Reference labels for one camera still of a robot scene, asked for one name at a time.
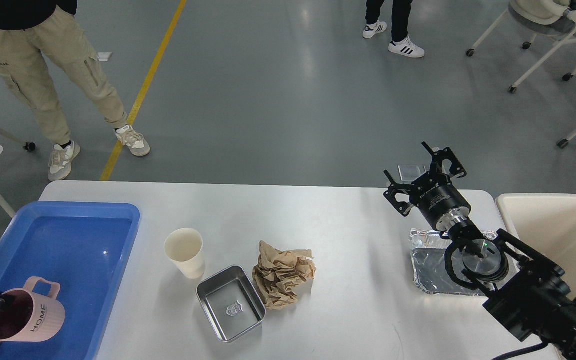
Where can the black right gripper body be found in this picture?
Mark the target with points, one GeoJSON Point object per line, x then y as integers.
{"type": "Point", "coordinates": [439, 202]}

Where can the metal rectangular tin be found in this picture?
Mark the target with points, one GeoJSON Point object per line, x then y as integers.
{"type": "Point", "coordinates": [231, 303]}

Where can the pink mug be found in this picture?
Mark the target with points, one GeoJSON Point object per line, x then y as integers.
{"type": "Point", "coordinates": [31, 313]}

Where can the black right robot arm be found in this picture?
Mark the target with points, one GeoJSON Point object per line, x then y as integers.
{"type": "Point", "coordinates": [525, 289]}

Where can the aluminium foil tray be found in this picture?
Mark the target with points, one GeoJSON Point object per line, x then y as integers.
{"type": "Point", "coordinates": [427, 252]}

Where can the person in black trousers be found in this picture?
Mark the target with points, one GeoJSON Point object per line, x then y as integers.
{"type": "Point", "coordinates": [401, 43]}

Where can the cream plastic bin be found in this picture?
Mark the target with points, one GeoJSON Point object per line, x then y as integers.
{"type": "Point", "coordinates": [547, 223]}

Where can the crumpled brown paper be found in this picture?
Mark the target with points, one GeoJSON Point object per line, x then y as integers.
{"type": "Point", "coordinates": [278, 273]}

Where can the white office chair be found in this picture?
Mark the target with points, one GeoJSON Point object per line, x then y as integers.
{"type": "Point", "coordinates": [553, 19]}

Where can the cream paper cup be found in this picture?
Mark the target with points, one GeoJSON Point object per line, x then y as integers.
{"type": "Point", "coordinates": [184, 248]}

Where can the blue plastic tray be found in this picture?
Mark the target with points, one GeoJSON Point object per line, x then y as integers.
{"type": "Point", "coordinates": [83, 246]}

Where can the person in beige trousers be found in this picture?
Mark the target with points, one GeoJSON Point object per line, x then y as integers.
{"type": "Point", "coordinates": [32, 31]}

